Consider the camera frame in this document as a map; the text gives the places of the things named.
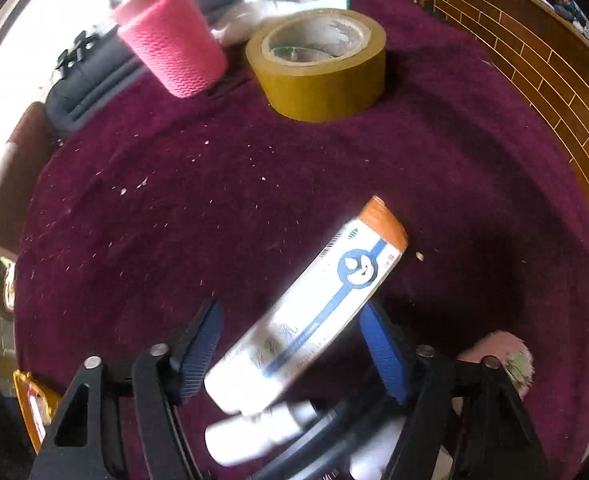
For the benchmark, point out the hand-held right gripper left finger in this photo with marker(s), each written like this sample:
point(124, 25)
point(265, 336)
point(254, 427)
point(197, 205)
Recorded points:
point(202, 350)

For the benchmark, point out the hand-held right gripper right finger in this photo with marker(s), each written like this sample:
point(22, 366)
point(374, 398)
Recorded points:
point(382, 355)

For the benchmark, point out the white tube with orange cap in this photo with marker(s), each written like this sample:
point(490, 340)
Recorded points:
point(314, 305)

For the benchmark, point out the yellow storage box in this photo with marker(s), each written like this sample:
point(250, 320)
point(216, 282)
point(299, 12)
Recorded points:
point(32, 405)

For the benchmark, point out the small white bottle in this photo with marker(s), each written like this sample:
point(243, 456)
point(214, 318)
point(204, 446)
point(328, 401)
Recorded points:
point(244, 437)

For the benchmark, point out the brown chair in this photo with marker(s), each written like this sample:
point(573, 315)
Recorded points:
point(14, 170)

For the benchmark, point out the brown packing tape roll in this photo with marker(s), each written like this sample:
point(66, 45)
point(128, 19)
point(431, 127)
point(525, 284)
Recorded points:
point(324, 85)

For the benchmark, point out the black sofa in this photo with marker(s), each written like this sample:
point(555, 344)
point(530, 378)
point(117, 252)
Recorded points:
point(89, 95)

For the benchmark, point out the pink sleeved bottle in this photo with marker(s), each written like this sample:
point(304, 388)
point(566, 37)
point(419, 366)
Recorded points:
point(172, 35)

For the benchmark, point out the black clip on sofa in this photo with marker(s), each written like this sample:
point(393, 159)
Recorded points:
point(74, 52)

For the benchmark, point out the brick-patterned wooden cabinet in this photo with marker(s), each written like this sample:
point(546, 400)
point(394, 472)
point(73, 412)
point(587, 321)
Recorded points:
point(549, 50)

